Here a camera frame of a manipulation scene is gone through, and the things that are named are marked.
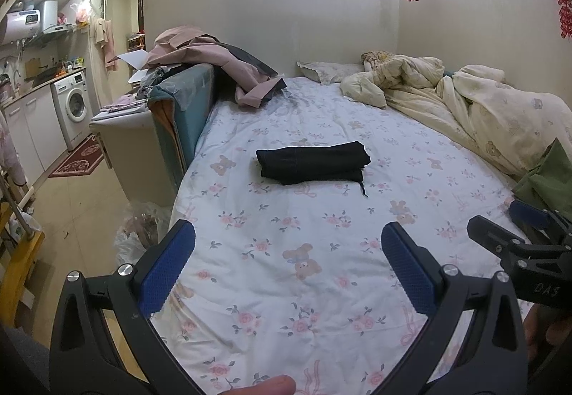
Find pink hanging plastic bag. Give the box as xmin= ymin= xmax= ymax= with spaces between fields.
xmin=71 ymin=0 xmax=94 ymax=24

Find white paper sheet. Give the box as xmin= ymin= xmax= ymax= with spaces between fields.
xmin=115 ymin=50 xmax=150 ymax=83

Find red patterned rug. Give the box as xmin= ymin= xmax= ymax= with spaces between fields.
xmin=48 ymin=133 xmax=104 ymax=178

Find teal padded headboard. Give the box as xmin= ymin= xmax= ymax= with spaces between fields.
xmin=148 ymin=63 xmax=220 ymax=174

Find glass range hood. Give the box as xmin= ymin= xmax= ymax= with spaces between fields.
xmin=43 ymin=21 xmax=78 ymax=35

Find black pants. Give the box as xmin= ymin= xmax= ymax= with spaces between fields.
xmin=256 ymin=141 xmax=371 ymax=199

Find pink hanging towel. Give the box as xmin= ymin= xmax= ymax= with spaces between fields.
xmin=90 ymin=18 xmax=118 ymax=71

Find person's right hand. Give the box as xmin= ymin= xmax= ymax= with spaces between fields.
xmin=524 ymin=306 xmax=559 ymax=360

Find pink cloth pile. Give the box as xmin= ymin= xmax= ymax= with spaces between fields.
xmin=147 ymin=25 xmax=288 ymax=108

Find white kitchen base cabinets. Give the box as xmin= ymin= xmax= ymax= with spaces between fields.
xmin=0 ymin=86 xmax=68 ymax=185

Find person's left hand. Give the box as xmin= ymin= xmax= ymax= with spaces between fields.
xmin=226 ymin=375 xmax=296 ymax=395

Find green cloth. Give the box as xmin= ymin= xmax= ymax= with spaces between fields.
xmin=512 ymin=138 xmax=572 ymax=217

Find cream bear-print quilt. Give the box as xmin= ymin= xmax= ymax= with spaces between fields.
xmin=340 ymin=55 xmax=572 ymax=181

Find white water heater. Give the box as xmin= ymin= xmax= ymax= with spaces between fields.
xmin=0 ymin=0 xmax=59 ymax=44

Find leopard-print pillow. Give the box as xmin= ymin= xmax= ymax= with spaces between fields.
xmin=361 ymin=50 xmax=396 ymax=69

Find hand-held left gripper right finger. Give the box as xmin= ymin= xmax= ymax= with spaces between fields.
xmin=373 ymin=221 xmax=530 ymax=395

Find yellow stool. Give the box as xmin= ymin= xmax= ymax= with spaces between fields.
xmin=0 ymin=229 xmax=45 ymax=326

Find white bedside cabinet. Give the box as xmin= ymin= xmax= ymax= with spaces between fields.
xmin=89 ymin=102 xmax=177 ymax=203

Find clear plastic bag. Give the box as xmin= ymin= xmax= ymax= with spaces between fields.
xmin=115 ymin=202 xmax=173 ymax=266

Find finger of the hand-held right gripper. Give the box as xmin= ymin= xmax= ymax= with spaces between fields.
xmin=467 ymin=216 xmax=528 ymax=264
xmin=509 ymin=199 xmax=572 ymax=246

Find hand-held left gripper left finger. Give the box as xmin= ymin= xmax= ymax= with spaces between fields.
xmin=49 ymin=220 xmax=211 ymax=395

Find floral bed sheet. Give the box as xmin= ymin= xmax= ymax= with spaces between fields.
xmin=149 ymin=75 xmax=537 ymax=395

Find white washing machine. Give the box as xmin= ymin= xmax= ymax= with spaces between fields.
xmin=50 ymin=72 xmax=94 ymax=151

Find pale floral pillow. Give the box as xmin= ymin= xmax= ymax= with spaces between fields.
xmin=297 ymin=60 xmax=365 ymax=85

